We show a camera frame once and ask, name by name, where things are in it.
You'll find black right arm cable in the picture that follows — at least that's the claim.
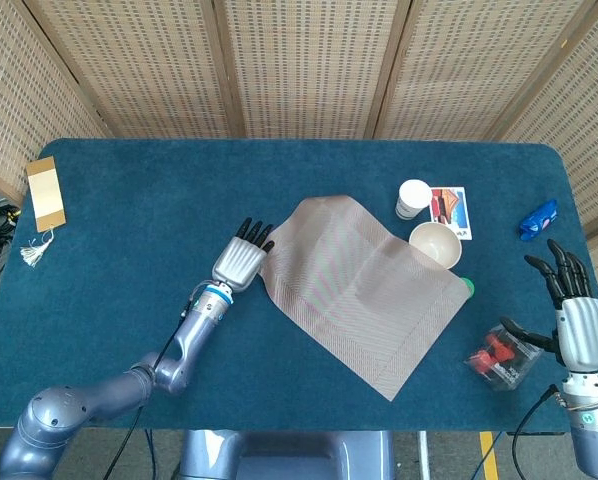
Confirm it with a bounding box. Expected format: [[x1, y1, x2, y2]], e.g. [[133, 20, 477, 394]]
[[511, 383, 561, 480]]

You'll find blue felt table cover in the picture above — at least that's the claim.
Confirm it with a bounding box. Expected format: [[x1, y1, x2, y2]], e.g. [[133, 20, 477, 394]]
[[0, 138, 598, 434]]

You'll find clear box with red parts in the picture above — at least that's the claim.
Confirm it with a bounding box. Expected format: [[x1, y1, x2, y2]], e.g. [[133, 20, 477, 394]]
[[463, 323, 544, 394]]

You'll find blue snack packet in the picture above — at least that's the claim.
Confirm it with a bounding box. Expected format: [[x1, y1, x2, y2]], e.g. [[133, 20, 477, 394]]
[[517, 199, 559, 243]]

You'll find white paper cup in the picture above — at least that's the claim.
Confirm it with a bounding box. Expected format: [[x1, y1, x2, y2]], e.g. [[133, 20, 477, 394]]
[[394, 178, 433, 222]]

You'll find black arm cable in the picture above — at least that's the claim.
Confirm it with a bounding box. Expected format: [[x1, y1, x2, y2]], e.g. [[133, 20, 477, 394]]
[[511, 383, 561, 480], [102, 297, 200, 480]]

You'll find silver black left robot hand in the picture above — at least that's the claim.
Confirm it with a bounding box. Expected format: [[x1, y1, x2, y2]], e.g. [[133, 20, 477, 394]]
[[211, 217, 276, 293]]

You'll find beige bowl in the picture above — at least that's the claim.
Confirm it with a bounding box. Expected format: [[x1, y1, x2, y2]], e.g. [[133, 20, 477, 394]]
[[408, 221, 464, 271]]

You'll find metal table leg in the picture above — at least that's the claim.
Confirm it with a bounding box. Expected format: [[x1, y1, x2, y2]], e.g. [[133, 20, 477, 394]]
[[417, 430, 432, 480]]

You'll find woven bamboo folding screen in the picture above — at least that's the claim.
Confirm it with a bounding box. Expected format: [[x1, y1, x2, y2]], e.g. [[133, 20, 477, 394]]
[[0, 0, 598, 236]]

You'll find tan bookmark with tassel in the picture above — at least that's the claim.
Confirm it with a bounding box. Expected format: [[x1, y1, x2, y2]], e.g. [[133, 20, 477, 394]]
[[19, 155, 68, 269]]

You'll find grey-brown woven placemat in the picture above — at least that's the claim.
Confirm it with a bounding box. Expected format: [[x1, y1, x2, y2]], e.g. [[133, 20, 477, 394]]
[[256, 193, 468, 402]]

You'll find colourful picture postcard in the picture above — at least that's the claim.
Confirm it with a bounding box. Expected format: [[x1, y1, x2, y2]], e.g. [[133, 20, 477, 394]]
[[429, 186, 473, 242]]

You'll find blue cable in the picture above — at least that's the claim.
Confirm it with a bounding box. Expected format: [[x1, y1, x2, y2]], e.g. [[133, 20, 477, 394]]
[[143, 429, 159, 480]]

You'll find blue-grey robot torso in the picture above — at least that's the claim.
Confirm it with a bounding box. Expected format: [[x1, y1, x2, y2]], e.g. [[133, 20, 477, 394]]
[[173, 429, 395, 480]]

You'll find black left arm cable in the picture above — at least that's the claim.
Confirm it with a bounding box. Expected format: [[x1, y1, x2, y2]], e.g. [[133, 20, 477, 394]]
[[102, 297, 200, 480]]

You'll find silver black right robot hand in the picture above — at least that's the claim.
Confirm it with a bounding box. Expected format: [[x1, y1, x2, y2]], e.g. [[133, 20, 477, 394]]
[[499, 238, 598, 374]]

